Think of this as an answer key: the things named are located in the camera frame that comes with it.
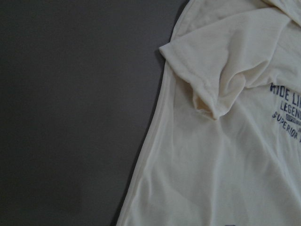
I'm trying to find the cream long sleeve printed shirt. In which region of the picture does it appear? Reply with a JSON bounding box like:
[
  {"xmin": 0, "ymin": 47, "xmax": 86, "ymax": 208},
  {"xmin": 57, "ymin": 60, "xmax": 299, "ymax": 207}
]
[{"xmin": 117, "ymin": 0, "xmax": 301, "ymax": 226}]

